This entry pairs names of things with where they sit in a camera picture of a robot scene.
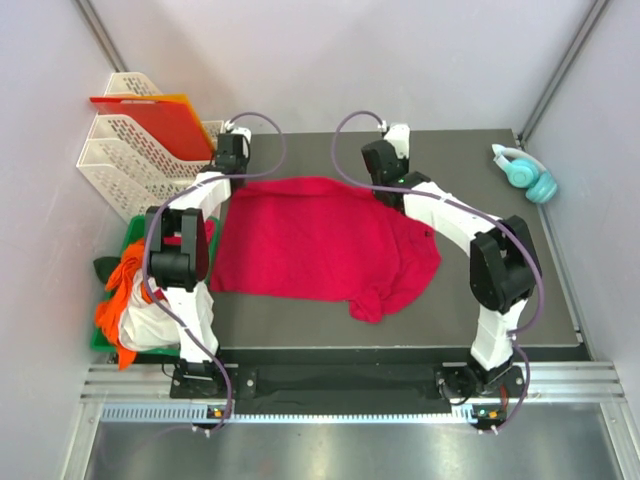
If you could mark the white t-shirt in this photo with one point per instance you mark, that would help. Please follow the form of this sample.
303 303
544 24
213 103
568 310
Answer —
145 325

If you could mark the slotted cable duct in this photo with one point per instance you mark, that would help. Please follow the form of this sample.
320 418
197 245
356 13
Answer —
212 414

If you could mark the orange t-shirt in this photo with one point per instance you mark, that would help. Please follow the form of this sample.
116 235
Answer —
120 287

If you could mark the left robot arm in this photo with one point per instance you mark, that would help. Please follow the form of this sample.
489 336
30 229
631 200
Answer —
177 259

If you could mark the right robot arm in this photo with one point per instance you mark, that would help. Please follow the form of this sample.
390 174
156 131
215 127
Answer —
503 264

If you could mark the teal white headphones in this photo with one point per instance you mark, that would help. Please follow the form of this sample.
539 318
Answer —
523 171

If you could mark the red t-shirt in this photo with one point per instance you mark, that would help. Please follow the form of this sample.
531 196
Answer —
318 239
212 236

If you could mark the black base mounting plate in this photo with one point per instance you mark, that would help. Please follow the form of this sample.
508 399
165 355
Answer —
355 380

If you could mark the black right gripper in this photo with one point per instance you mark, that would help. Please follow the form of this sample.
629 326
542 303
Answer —
404 162

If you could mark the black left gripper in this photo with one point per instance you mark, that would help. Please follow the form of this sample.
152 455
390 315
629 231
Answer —
243 161

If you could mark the dark green cloth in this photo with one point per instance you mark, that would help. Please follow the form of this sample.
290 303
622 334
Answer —
104 267

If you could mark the red t-shirt in bin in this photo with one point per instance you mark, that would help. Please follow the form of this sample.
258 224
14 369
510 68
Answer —
212 236

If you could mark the red orange folder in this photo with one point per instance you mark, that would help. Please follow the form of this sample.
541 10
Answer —
169 119

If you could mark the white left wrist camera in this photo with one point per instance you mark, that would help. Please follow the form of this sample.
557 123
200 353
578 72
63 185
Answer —
229 127

